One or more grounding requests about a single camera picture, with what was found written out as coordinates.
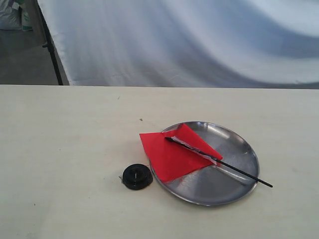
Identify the red flag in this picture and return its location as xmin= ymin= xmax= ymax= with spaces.
xmin=140 ymin=123 xmax=273 ymax=188

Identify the black round flag base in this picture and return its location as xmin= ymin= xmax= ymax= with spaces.
xmin=122 ymin=164 xmax=153 ymax=190

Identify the round steel plate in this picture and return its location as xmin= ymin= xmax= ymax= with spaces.
xmin=157 ymin=121 xmax=260 ymax=206

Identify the white backdrop cloth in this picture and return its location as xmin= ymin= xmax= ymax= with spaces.
xmin=38 ymin=0 xmax=319 ymax=89

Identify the black backdrop stand pole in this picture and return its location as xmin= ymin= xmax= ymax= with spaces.
xmin=39 ymin=8 xmax=64 ymax=86

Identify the green printed sack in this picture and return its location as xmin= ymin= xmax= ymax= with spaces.
xmin=19 ymin=0 xmax=32 ymax=31

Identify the white woven sack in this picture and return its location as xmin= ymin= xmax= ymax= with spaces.
xmin=0 ymin=0 xmax=25 ymax=30

